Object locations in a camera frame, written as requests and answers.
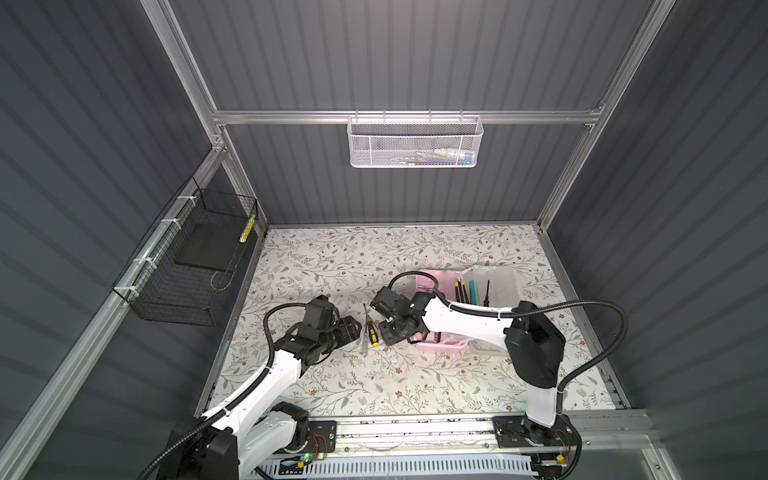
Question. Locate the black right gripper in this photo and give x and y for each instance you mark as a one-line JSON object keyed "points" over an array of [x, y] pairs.
{"points": [[385, 335]]}

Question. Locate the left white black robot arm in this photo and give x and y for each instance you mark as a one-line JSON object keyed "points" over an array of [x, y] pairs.
{"points": [[232, 439]]}

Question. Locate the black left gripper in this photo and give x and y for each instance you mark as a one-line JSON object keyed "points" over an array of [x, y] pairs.
{"points": [[346, 328]]}

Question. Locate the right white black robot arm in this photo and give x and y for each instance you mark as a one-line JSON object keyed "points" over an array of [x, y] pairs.
{"points": [[534, 344]]}

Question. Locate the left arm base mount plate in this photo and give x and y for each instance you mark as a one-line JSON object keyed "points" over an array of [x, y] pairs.
{"points": [[314, 436]]}

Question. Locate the black wire basket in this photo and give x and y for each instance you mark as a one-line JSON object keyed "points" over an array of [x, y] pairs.
{"points": [[159, 290]]}

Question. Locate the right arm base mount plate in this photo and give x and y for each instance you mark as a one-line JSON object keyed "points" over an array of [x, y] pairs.
{"points": [[517, 431]]}

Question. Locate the black yellow screwdriver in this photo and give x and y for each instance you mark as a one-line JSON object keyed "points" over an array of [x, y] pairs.
{"points": [[372, 333]]}

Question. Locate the black pad in basket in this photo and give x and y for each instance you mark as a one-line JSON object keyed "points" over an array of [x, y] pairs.
{"points": [[211, 247]]}

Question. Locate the teal utility knife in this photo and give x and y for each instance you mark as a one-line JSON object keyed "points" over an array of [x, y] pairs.
{"points": [[473, 292]]}

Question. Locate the white wire mesh basket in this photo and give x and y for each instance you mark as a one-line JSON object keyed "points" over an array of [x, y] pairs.
{"points": [[414, 143]]}

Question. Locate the clear handled screwdriver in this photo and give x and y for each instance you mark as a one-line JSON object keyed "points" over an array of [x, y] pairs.
{"points": [[364, 334]]}

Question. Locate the yellow tube in basket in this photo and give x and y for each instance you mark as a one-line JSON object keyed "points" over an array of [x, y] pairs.
{"points": [[247, 229]]}

